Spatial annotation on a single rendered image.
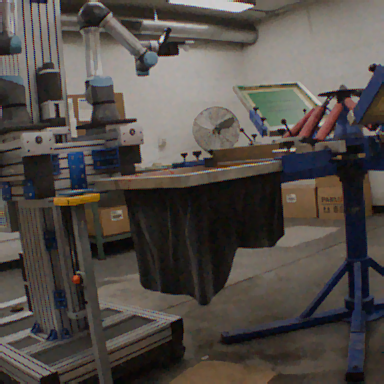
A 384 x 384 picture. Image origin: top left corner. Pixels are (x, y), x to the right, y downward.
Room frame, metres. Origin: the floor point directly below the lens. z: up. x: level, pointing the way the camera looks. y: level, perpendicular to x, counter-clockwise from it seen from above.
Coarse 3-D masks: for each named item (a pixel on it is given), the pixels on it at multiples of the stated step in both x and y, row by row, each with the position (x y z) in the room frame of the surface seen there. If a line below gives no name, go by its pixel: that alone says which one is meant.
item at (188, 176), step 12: (180, 168) 2.18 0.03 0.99; (192, 168) 2.22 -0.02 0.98; (204, 168) 2.27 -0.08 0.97; (228, 168) 1.62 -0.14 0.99; (240, 168) 1.65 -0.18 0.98; (252, 168) 1.69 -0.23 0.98; (264, 168) 1.73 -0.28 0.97; (276, 168) 1.77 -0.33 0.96; (108, 180) 1.85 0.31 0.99; (120, 180) 1.78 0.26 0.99; (132, 180) 1.71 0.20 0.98; (144, 180) 1.65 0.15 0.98; (156, 180) 1.60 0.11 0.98; (168, 180) 1.54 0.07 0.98; (180, 180) 1.50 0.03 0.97; (192, 180) 1.51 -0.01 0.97; (204, 180) 1.54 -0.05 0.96; (216, 180) 1.58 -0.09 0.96
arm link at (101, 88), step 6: (96, 78) 2.32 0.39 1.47; (102, 78) 2.31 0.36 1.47; (108, 78) 2.33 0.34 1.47; (90, 84) 2.33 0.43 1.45; (96, 84) 2.31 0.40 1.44; (102, 84) 2.31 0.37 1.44; (108, 84) 2.32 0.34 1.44; (90, 90) 2.35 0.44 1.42; (96, 90) 2.31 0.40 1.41; (102, 90) 2.31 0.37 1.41; (108, 90) 2.32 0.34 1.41; (90, 96) 2.38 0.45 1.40; (96, 96) 2.31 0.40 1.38; (102, 96) 2.31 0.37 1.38; (108, 96) 2.32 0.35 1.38; (114, 96) 2.36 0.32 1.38
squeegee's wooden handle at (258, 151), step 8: (256, 144) 2.02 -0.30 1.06; (264, 144) 1.99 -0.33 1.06; (272, 144) 1.95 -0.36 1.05; (280, 144) 1.93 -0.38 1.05; (216, 152) 2.22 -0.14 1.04; (224, 152) 2.18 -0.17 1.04; (232, 152) 2.14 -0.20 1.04; (240, 152) 2.10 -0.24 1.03; (248, 152) 2.06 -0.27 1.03; (256, 152) 2.03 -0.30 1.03; (264, 152) 1.99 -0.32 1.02; (272, 152) 1.96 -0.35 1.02; (216, 160) 2.22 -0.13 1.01; (224, 160) 2.18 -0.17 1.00; (232, 160) 2.14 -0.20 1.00; (240, 160) 2.10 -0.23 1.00; (248, 160) 2.06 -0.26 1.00
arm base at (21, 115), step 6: (6, 108) 1.95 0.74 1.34; (12, 108) 1.95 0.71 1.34; (18, 108) 1.96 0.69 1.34; (24, 108) 1.99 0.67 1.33; (6, 114) 1.95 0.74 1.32; (12, 114) 1.94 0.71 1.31; (18, 114) 1.95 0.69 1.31; (24, 114) 1.97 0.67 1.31; (0, 120) 1.96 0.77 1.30; (6, 120) 1.94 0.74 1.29; (12, 120) 1.94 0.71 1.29; (18, 120) 1.94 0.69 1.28; (24, 120) 1.96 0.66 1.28; (30, 120) 2.00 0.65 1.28; (0, 126) 1.95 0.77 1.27
